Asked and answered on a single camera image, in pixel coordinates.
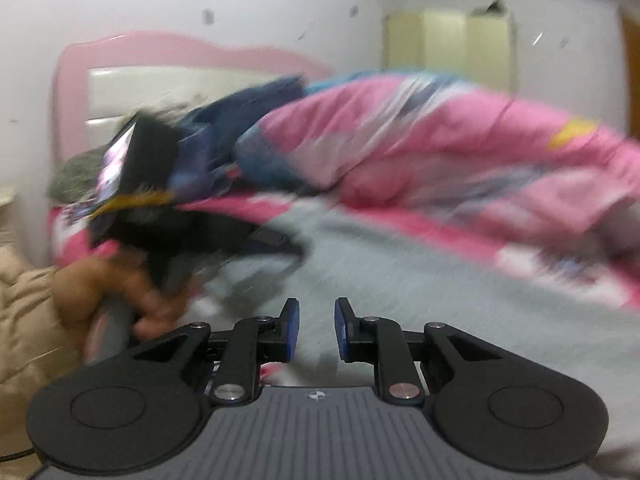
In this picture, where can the pale yellow wardrobe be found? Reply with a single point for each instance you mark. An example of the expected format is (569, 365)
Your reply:
(450, 42)

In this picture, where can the blue jeans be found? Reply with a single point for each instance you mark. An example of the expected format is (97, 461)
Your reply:
(235, 120)

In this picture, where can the green speckled cloth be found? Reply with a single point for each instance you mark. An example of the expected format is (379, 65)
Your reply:
(75, 175)

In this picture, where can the person's left forearm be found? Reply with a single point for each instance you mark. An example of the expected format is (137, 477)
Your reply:
(25, 320)

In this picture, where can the pink and white headboard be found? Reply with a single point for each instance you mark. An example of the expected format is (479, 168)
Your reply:
(150, 70)

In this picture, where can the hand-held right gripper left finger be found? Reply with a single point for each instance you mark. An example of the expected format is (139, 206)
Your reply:
(291, 327)

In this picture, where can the pink floral blanket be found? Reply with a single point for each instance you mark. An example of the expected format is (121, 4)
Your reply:
(550, 270)

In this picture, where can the person's left hand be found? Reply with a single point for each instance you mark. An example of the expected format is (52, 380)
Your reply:
(100, 285)

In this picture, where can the grey sweatpants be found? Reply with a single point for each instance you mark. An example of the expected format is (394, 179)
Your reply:
(450, 310)

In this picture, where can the brown wooden door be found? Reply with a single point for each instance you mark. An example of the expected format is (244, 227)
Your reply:
(631, 70)

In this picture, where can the pink patterned quilt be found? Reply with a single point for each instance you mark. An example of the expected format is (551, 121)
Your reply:
(425, 140)

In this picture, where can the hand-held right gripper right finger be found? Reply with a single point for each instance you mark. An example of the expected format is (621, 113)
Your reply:
(342, 327)

